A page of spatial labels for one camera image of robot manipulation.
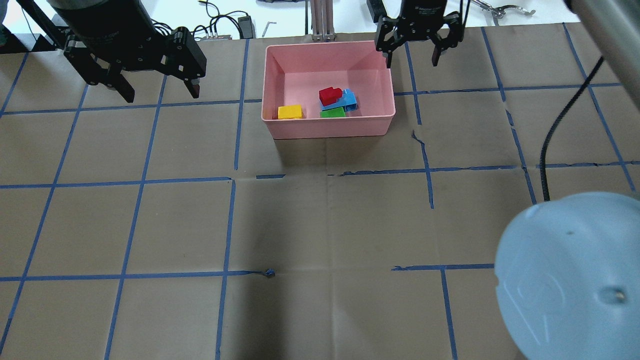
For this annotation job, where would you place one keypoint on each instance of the pink plastic box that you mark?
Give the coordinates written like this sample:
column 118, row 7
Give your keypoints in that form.
column 294, row 73

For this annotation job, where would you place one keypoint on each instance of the aluminium frame post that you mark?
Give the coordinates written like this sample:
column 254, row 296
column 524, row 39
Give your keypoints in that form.
column 322, row 21

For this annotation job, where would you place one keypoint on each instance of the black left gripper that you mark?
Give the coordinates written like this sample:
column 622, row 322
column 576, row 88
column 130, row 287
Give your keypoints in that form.
column 107, row 27

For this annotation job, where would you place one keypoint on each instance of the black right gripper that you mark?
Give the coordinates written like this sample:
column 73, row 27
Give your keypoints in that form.
column 419, row 11

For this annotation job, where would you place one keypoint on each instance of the red toy block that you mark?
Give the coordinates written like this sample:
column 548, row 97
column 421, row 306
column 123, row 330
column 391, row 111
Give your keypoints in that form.
column 329, row 96

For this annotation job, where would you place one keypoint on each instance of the green toy block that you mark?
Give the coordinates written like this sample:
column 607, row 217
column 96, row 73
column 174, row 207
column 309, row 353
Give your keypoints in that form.
column 335, row 112

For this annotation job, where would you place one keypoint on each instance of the black power adapter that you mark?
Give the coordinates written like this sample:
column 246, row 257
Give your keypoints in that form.
column 246, row 27

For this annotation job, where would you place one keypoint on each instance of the blue toy block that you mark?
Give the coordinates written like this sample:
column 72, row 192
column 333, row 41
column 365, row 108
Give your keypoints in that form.
column 348, row 102

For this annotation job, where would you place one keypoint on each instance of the usb hub with cables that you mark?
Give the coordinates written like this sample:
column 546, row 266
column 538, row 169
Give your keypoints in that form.
column 211, row 37

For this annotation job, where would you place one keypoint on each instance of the yellow toy block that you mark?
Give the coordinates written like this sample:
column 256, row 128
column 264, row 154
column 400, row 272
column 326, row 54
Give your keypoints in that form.
column 290, row 112

